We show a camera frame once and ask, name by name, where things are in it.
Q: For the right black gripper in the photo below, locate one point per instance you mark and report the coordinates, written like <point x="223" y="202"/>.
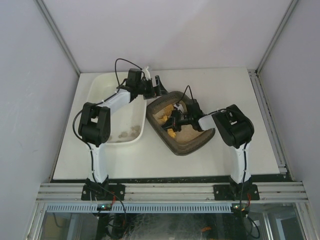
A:
<point x="175" y="122"/>

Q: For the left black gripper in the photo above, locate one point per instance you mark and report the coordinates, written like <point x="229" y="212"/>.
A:
<point x="152" y="87"/>

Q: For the yellow litter scoop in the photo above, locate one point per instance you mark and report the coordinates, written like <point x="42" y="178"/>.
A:
<point x="167" y="112"/>

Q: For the dark grey litter box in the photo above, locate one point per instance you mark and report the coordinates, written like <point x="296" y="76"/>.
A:
<point x="187" y="140"/>

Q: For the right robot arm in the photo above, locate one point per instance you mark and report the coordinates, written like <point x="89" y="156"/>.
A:
<point x="234" y="127"/>

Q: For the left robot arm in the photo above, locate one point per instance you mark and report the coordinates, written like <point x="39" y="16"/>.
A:
<point x="94" y="127"/>

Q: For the white plastic tray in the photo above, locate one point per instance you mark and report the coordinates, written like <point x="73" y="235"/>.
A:
<point x="132" y="114"/>

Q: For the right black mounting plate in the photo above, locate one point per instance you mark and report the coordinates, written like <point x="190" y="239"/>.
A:
<point x="235" y="191"/>

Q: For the black mounting plate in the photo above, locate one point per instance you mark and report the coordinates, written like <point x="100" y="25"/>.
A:
<point x="235" y="191"/>
<point x="93" y="191"/>

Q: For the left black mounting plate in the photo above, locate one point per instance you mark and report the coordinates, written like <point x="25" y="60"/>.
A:
<point x="93" y="191"/>

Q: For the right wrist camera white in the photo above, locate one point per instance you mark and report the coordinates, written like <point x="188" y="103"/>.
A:
<point x="179" y="107"/>

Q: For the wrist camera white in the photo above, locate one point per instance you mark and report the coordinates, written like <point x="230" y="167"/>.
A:
<point x="179" y="107"/>
<point x="146" y="73"/>

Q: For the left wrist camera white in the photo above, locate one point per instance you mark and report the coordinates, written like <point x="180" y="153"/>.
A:
<point x="146" y="73"/>

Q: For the grey slotted cable duct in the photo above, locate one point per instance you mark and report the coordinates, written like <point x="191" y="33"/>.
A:
<point x="140" y="208"/>

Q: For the aluminium frame rail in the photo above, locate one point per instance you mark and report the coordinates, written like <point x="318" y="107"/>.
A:
<point x="264" y="192"/>

